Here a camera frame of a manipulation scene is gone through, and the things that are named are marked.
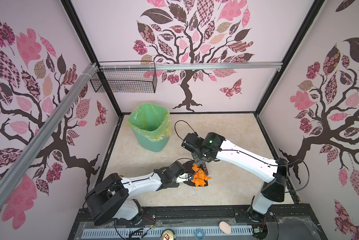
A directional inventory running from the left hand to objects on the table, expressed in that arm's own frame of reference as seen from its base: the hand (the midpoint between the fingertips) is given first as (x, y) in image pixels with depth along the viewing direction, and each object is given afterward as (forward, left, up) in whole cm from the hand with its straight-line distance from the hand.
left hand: (174, 175), depth 88 cm
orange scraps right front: (-3, -15, +2) cm, 16 cm away
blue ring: (-28, -12, 0) cm, 31 cm away
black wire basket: (+52, +31, +33) cm, 69 cm away
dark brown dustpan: (+2, -10, 0) cm, 10 cm away
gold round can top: (-30, +1, +11) cm, 32 cm away
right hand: (+3, -14, +19) cm, 24 cm away
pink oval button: (-26, -25, +2) cm, 37 cm away
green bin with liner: (+33, +17, +7) cm, 37 cm away
